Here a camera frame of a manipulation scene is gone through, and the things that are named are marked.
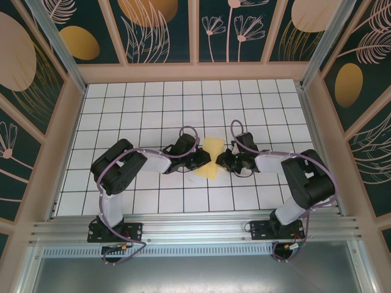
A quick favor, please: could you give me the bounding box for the yellow paper sheet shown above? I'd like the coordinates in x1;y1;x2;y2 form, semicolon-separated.
194;137;226;181

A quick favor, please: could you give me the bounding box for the grey metal sheet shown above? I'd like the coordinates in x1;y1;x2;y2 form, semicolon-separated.
18;239;378;293

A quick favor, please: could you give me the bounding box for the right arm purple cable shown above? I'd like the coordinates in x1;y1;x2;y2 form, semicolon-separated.
230;119;340;264

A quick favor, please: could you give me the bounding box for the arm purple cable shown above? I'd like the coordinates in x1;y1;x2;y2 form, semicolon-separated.
230;119;340;264
96;125;202;266

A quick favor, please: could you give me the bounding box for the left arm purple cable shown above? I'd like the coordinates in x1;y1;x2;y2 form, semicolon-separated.
96;125;202;266

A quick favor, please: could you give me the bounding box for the aluminium side rail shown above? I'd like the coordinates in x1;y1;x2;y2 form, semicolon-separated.
298;87;346;216

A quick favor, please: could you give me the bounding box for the aluminium mounting rail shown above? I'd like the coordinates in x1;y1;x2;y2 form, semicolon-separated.
29;213;364;245

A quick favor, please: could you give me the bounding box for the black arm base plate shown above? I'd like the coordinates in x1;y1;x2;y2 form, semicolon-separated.
249;219;306;241
87;222;144;244

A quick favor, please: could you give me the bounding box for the slotted grey cable duct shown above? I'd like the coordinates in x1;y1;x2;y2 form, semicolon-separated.
42;242;277;259

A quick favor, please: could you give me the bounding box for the aluminium frame post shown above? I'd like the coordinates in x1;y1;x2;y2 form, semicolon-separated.
23;0;88;93
301;0;358;89

